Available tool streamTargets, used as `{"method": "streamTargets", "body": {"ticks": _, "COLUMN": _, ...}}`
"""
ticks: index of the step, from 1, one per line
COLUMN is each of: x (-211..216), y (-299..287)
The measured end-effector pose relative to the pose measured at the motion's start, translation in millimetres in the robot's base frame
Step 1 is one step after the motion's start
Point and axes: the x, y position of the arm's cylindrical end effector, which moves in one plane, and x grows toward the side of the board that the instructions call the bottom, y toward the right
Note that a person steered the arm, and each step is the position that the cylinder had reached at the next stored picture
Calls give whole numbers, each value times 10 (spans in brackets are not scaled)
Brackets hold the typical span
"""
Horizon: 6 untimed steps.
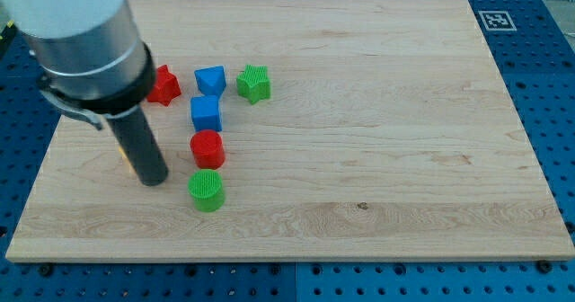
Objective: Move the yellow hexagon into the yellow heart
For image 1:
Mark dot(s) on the wooden board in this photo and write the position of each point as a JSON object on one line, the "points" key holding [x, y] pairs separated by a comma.
{"points": [[389, 136]]}

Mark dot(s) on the green star block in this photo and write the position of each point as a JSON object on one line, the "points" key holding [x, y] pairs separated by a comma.
{"points": [[254, 84]]}

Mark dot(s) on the green cylinder block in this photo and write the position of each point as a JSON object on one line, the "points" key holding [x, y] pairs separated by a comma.
{"points": [[207, 190]]}

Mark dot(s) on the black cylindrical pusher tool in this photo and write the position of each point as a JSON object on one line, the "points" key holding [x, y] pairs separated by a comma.
{"points": [[138, 143]]}

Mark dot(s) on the white fiducial marker tag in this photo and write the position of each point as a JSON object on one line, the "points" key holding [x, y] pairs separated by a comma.
{"points": [[497, 21]]}

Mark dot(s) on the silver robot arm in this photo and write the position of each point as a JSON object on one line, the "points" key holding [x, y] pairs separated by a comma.
{"points": [[94, 61]]}

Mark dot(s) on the red star block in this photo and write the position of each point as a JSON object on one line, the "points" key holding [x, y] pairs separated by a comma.
{"points": [[166, 87]]}

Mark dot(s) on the yellow block behind tool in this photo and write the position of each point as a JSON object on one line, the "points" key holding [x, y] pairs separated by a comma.
{"points": [[126, 160]]}

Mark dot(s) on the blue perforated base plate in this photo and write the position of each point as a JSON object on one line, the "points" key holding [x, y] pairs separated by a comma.
{"points": [[537, 65]]}

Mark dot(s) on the red cylinder block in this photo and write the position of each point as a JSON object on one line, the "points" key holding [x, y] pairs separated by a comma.
{"points": [[207, 149]]}

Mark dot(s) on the blue cube block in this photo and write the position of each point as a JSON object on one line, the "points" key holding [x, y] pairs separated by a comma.
{"points": [[205, 113]]}

